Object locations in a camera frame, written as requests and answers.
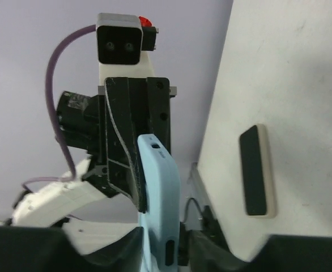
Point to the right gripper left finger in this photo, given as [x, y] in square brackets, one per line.
[49, 249]

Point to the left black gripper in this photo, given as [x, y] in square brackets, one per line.
[107, 126]

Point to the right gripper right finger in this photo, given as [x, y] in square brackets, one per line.
[279, 253]

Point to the phone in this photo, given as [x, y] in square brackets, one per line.
[256, 173]
[161, 222]

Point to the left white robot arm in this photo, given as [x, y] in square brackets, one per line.
[52, 204]

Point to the phone in cream case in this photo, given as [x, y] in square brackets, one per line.
[256, 173]

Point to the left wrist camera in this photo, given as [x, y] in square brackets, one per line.
[122, 38]

